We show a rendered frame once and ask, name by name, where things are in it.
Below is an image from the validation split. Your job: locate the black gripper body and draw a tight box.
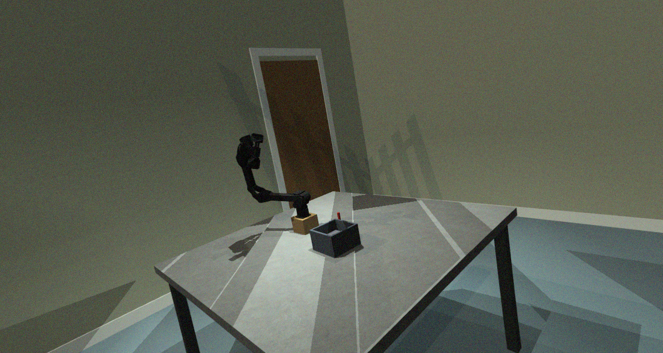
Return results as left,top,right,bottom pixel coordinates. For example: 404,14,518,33
247,133,264,169

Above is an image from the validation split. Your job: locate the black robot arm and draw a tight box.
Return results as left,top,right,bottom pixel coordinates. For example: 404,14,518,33
236,135,311,219

